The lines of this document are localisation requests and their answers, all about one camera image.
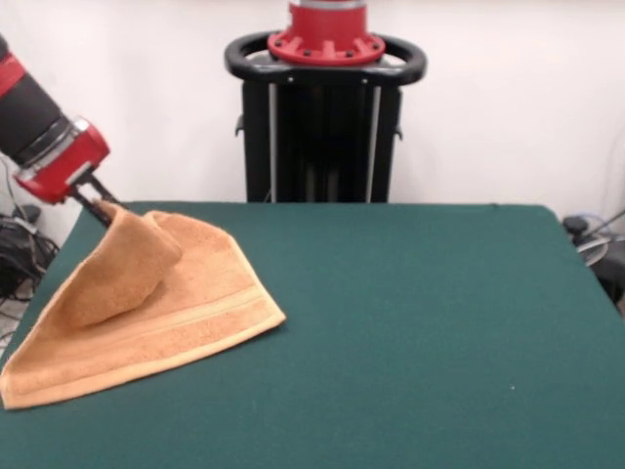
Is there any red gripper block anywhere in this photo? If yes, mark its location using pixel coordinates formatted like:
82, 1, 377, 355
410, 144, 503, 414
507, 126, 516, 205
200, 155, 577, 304
13, 115, 123, 229

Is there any silver round disc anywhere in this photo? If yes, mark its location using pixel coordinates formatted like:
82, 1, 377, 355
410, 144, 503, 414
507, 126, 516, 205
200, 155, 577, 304
575, 234, 610, 268

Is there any blue cable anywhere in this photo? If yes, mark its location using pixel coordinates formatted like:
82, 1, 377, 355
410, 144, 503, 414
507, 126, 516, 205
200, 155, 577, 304
570, 209, 625, 234

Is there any dark green table cloth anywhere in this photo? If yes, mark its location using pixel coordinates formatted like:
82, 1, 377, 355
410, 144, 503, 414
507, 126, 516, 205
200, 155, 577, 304
0, 200, 625, 469

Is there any bundle of black cables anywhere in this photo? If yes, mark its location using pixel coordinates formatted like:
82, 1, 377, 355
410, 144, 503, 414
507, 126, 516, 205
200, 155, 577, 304
0, 202, 63, 307

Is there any black chair base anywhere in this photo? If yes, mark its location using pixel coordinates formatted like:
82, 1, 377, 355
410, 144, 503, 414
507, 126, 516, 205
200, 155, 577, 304
596, 253, 625, 314

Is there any orange terry towel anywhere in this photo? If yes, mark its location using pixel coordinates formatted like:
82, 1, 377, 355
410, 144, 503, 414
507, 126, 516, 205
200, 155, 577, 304
0, 200, 287, 410

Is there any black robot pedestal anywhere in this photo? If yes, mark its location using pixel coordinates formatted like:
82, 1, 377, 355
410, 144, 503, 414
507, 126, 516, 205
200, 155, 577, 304
224, 31, 429, 204

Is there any grey cable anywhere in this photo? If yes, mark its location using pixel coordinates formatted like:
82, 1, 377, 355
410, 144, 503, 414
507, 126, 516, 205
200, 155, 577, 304
0, 155, 23, 219

